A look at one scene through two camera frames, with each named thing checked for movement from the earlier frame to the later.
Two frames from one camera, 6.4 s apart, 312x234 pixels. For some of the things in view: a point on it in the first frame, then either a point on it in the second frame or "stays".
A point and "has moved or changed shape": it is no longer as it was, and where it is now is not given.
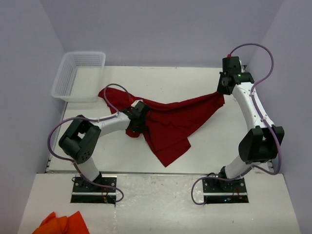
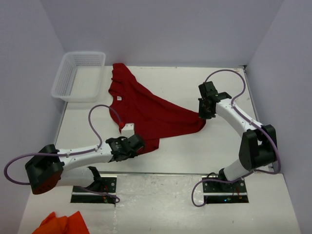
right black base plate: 217,191 stays
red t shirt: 165,127 has moved or changed shape
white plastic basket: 79,76 stays
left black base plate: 84,192 stays
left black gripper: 141,128 to 133,153
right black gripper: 221,89 to 201,114
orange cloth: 74,224 stays
